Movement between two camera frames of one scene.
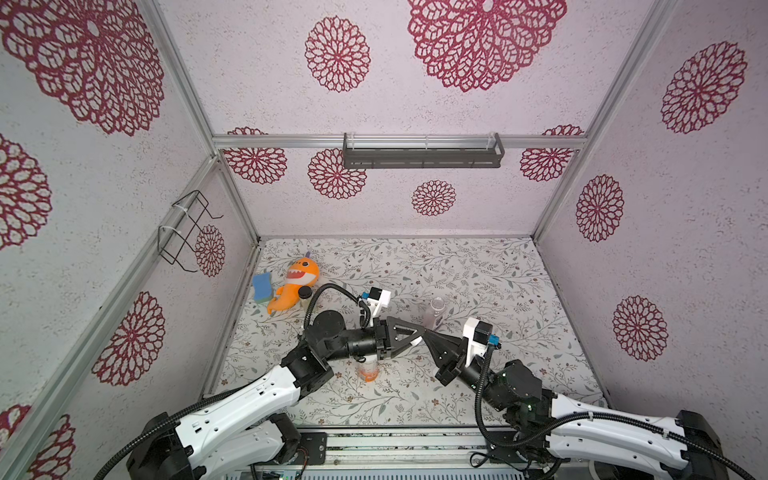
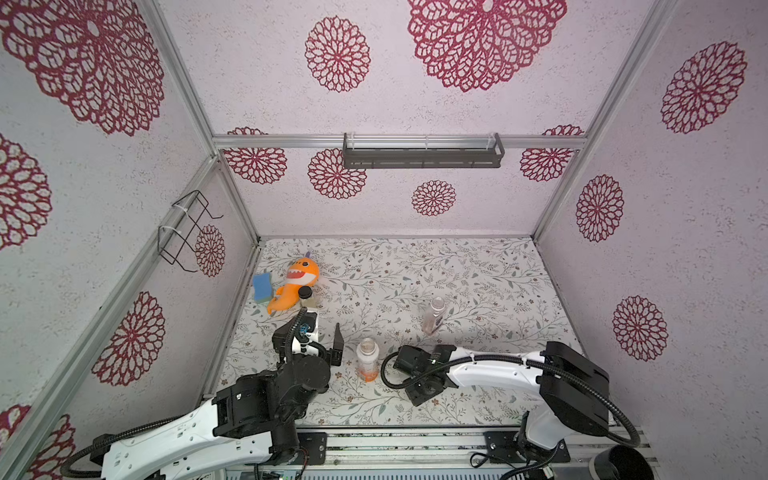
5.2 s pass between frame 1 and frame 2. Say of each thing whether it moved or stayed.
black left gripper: moved
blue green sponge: stayed
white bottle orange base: stayed
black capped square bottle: stayed
